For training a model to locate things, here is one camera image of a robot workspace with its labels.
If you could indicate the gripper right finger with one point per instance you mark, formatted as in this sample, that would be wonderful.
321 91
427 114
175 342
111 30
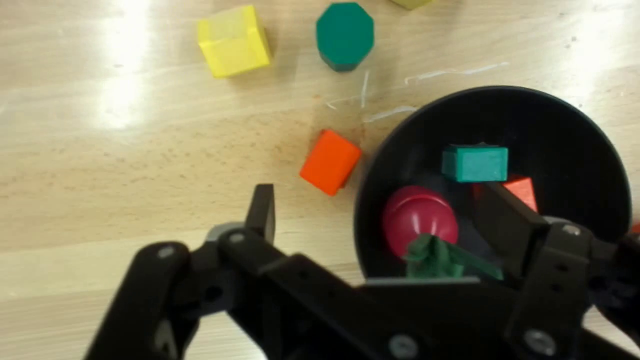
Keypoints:
545 270

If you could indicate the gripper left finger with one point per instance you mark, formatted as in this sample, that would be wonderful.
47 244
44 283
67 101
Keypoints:
240 280

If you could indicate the red radish with green leaves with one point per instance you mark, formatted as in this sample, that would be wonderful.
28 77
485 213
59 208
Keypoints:
420 220

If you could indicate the black bowl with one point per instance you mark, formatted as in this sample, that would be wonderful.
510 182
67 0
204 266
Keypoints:
550 135

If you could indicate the red block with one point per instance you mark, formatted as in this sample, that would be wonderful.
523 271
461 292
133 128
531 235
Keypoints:
522 192

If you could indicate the teal rectangular block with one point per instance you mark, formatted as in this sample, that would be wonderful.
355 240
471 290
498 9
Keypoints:
475 162

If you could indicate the orange cube block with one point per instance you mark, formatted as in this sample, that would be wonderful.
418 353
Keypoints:
330 162

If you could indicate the yellow cube block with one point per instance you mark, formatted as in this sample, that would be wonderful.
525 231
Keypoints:
232 42

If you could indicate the green octagonal block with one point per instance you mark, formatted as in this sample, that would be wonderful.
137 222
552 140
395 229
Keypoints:
345 35

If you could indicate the olive yellow block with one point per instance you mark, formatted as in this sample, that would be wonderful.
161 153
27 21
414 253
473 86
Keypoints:
412 3

